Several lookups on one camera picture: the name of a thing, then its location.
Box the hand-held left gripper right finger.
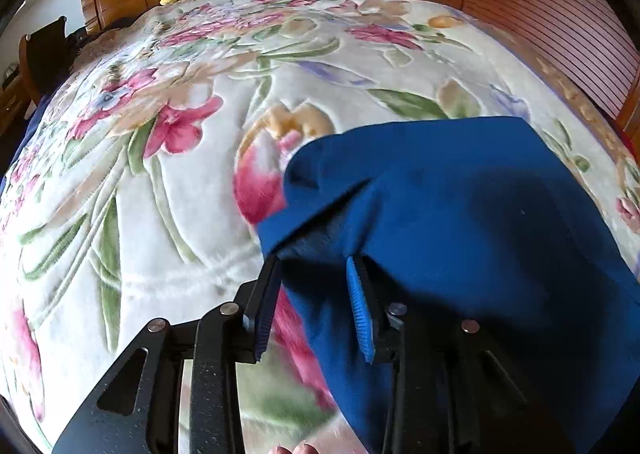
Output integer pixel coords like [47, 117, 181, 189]
[346, 256, 576, 454]

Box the wooden chair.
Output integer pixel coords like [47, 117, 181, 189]
[19, 16, 68, 104]

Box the blue suit jacket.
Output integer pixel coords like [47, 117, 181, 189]
[257, 116, 640, 454]

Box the wooden desk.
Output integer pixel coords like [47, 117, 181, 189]
[0, 74, 28, 122]

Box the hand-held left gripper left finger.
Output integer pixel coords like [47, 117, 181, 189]
[52, 254, 283, 454]

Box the floral blanket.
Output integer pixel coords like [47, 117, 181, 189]
[0, 0, 640, 454]

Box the person's left hand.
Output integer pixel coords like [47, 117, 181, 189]
[267, 441, 331, 454]

